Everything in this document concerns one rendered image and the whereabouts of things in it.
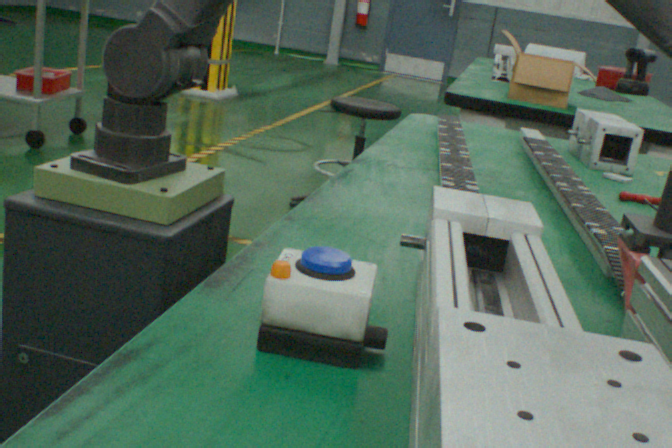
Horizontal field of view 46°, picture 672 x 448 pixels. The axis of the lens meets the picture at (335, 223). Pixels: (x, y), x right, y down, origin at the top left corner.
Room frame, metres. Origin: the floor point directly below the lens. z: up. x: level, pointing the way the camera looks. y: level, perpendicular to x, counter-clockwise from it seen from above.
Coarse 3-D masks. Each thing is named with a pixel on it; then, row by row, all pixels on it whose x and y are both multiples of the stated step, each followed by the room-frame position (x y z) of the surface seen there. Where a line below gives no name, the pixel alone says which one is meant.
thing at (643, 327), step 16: (640, 272) 0.67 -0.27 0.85; (656, 272) 0.64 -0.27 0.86; (640, 288) 0.66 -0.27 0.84; (656, 288) 0.63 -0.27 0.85; (640, 304) 0.65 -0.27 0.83; (656, 304) 0.62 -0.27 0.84; (624, 320) 0.68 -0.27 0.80; (640, 320) 0.67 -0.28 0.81; (656, 320) 0.61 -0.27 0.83; (624, 336) 0.67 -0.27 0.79; (640, 336) 0.63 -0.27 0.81; (656, 336) 0.60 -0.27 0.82
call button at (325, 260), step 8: (312, 248) 0.59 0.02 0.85; (320, 248) 0.59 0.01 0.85; (328, 248) 0.60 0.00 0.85; (304, 256) 0.57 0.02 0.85; (312, 256) 0.57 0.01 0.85; (320, 256) 0.57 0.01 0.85; (328, 256) 0.58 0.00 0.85; (336, 256) 0.58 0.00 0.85; (344, 256) 0.58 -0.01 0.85; (304, 264) 0.57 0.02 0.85; (312, 264) 0.57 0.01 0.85; (320, 264) 0.56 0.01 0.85; (328, 264) 0.56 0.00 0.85; (336, 264) 0.57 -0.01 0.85; (344, 264) 0.57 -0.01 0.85; (320, 272) 0.56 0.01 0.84; (328, 272) 0.56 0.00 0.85; (336, 272) 0.57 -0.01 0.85; (344, 272) 0.57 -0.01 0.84
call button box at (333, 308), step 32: (288, 256) 0.60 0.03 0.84; (288, 288) 0.55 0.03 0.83; (320, 288) 0.55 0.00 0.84; (352, 288) 0.55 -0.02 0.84; (288, 320) 0.54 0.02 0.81; (320, 320) 0.54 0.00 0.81; (352, 320) 0.54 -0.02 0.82; (288, 352) 0.54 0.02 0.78; (320, 352) 0.54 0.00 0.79; (352, 352) 0.54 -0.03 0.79
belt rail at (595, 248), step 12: (528, 132) 1.78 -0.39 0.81; (540, 168) 1.46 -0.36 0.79; (552, 180) 1.36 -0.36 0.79; (552, 192) 1.30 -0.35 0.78; (564, 204) 1.19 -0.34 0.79; (576, 216) 1.12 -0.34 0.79; (576, 228) 1.07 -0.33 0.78; (588, 240) 0.99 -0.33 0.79; (600, 252) 0.94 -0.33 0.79; (600, 264) 0.91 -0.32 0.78; (612, 276) 0.88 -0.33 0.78
